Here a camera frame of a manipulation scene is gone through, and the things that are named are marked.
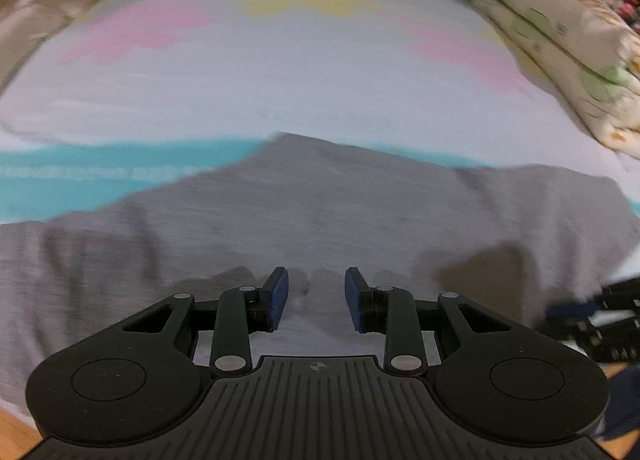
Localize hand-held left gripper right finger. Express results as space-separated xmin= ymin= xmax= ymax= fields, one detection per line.
xmin=344 ymin=267 xmax=513 ymax=374

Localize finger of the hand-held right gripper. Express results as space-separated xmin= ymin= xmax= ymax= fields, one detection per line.
xmin=545 ymin=277 xmax=640 ymax=321

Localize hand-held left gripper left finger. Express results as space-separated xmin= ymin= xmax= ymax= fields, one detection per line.
xmin=120 ymin=267 xmax=290 ymax=374

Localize grey pants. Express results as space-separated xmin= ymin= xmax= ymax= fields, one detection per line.
xmin=0 ymin=132 xmax=634 ymax=422

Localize person's dark blue clothing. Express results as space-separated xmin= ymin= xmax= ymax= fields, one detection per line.
xmin=596 ymin=369 xmax=640 ymax=442

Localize floral bed sheet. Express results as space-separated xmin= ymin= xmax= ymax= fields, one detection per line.
xmin=0 ymin=0 xmax=640 ymax=423

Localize stacked floral pillows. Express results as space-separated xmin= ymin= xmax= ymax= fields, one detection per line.
xmin=471 ymin=0 xmax=640 ymax=161

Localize colourful patterned cloth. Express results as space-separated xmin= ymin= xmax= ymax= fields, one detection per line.
xmin=617 ymin=0 xmax=640 ymax=31

